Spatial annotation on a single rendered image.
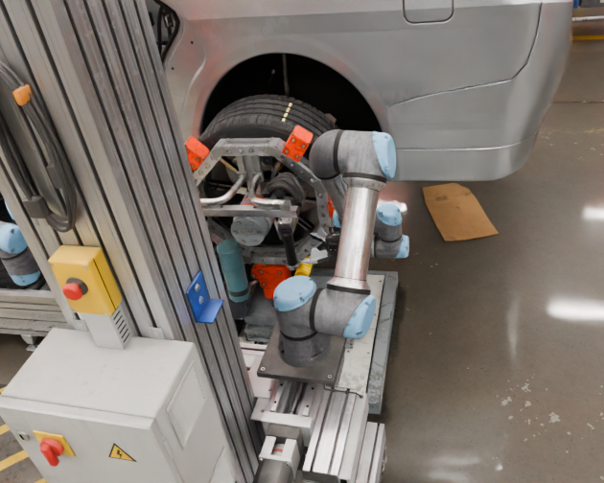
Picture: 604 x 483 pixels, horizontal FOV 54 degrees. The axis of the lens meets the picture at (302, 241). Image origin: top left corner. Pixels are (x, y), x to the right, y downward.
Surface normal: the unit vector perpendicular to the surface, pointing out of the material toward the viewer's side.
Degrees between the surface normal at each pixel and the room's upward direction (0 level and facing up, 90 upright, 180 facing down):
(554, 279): 0
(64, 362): 0
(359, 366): 0
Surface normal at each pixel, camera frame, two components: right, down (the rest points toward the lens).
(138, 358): -0.13, -0.80
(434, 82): -0.22, 0.61
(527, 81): 0.20, 0.57
